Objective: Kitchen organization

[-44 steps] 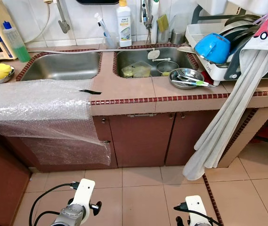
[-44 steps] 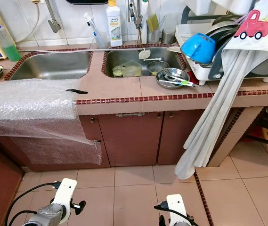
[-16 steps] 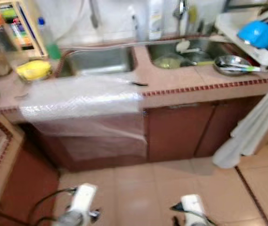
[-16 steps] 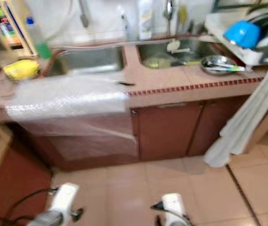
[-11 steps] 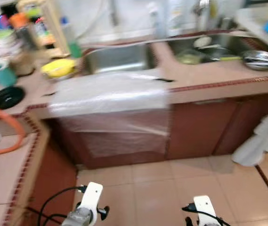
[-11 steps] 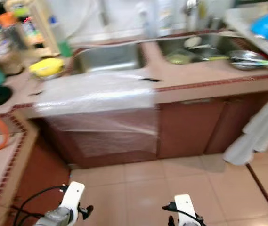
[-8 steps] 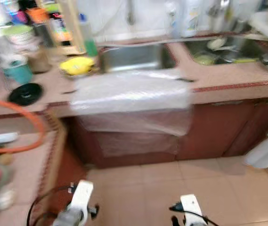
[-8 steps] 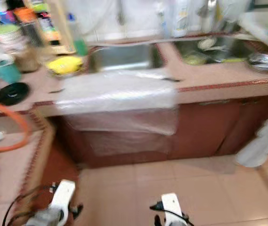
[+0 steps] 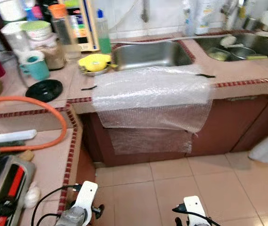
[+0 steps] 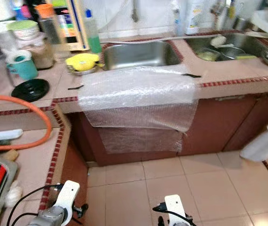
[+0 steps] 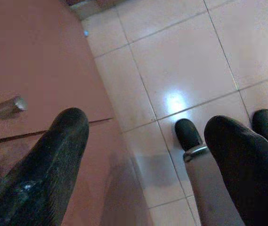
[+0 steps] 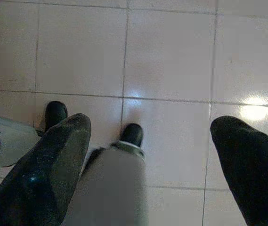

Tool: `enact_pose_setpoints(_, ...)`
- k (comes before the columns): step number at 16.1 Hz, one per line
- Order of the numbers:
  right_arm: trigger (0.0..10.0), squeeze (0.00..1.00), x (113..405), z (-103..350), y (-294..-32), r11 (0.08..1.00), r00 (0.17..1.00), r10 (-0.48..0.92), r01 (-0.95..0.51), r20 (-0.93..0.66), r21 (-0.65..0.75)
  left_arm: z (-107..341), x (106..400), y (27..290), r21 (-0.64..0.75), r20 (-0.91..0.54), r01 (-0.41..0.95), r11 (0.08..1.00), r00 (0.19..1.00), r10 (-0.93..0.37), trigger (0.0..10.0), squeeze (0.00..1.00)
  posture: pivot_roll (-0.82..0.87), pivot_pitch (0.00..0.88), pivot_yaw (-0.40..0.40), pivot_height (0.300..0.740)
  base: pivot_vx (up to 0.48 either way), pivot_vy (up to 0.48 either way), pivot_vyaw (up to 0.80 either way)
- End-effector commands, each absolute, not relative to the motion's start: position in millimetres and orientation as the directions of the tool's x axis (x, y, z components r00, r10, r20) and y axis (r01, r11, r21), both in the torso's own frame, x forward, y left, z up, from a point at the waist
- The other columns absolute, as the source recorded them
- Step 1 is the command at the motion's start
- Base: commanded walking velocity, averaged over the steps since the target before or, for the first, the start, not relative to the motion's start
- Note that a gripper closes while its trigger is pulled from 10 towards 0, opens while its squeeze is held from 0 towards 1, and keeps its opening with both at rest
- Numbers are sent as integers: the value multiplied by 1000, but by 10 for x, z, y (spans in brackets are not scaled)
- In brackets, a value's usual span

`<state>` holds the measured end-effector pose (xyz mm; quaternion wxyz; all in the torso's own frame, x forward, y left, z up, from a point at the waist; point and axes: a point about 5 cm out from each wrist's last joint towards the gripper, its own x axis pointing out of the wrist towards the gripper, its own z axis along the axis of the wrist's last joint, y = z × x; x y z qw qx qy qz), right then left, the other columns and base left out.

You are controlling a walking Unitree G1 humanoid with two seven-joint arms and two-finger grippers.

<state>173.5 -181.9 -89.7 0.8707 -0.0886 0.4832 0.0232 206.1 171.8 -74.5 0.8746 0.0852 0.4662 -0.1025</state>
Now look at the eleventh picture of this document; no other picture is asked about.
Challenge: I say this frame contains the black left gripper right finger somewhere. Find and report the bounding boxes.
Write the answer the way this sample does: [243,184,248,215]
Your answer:
[203,115,268,226]

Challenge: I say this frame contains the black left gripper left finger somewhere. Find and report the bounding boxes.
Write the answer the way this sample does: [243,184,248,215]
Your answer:
[0,107,90,226]

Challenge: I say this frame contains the silver left robot leg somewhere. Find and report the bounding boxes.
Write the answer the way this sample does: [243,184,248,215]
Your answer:
[182,145,237,226]

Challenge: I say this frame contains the silver cabinet knob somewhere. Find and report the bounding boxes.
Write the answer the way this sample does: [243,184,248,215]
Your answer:
[0,95,28,118]

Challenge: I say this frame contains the black left robot foot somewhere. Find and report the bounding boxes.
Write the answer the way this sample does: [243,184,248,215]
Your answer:
[175,118,204,153]

